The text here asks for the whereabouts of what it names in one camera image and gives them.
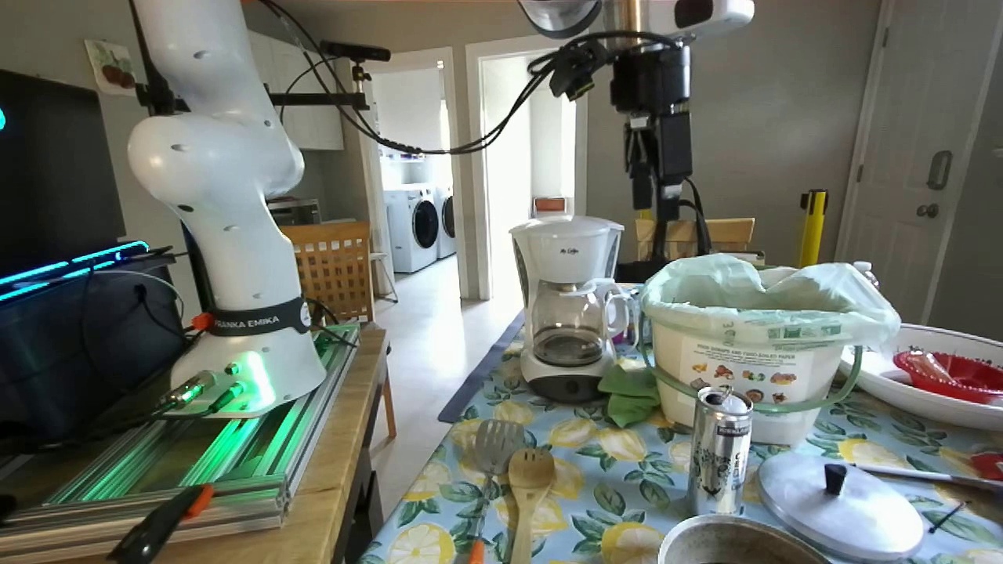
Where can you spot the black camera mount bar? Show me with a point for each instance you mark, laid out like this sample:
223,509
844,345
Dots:
313,99

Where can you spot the silver metal shaker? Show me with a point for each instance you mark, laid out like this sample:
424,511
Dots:
721,458

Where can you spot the white door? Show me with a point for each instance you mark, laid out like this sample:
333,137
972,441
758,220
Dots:
910,95

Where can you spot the door lock plate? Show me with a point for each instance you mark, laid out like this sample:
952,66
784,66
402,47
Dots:
942,171

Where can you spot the black monitor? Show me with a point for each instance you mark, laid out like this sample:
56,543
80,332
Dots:
51,167

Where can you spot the black orange screwdriver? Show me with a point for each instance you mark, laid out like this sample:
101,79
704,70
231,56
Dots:
156,527

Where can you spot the green plastic bin liner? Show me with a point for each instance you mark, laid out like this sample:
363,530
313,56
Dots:
753,293

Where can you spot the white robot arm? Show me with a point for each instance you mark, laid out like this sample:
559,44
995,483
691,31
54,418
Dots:
231,157

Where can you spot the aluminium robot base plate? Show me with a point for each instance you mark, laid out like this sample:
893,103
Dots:
156,458

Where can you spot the wooden slotted spoon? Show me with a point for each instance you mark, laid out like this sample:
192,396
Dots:
526,476

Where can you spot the white lid black knob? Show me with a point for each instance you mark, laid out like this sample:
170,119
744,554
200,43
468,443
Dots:
836,517

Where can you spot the yellow post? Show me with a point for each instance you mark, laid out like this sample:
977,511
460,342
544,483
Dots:
814,223

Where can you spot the white bucket bin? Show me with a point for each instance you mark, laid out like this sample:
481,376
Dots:
753,376

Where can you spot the table knife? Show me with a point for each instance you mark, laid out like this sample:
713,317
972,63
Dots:
920,476

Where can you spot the white plate red print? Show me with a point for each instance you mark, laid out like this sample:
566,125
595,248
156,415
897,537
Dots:
942,382

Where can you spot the white washing machine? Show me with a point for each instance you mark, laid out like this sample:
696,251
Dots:
409,230
449,220

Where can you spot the wooden work table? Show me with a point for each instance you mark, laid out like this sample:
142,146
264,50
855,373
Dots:
313,511

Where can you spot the dark case blue lit edge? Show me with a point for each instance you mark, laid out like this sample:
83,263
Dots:
74,345

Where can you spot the wall picture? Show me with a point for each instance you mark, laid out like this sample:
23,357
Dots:
115,66

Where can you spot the metal fork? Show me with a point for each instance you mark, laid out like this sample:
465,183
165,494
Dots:
496,443

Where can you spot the white coffee maker glass carafe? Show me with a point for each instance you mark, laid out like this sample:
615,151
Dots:
569,272

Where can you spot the lemon print tablecloth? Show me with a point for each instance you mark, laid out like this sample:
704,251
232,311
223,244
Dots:
595,482

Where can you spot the light wooden chair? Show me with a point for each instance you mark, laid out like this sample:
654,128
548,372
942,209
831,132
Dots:
731,235

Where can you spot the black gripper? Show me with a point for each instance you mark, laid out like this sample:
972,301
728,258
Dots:
660,146

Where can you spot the wooden lattice crate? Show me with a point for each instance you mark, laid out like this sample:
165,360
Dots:
333,267

